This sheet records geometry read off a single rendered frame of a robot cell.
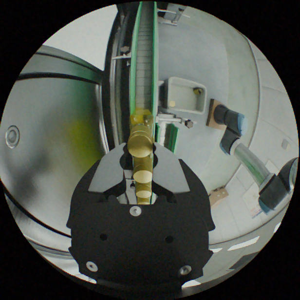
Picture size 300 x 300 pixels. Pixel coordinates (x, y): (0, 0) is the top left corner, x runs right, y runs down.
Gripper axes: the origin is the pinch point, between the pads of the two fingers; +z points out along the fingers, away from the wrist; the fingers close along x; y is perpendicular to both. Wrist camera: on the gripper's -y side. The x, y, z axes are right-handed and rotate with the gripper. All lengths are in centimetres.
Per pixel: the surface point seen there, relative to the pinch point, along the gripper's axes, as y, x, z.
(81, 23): -27.1, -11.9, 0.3
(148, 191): 10.3, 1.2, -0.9
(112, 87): -15.3, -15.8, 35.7
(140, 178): 6.1, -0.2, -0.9
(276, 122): -70, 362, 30
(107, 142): 6.6, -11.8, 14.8
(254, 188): 150, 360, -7
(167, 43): -50, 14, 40
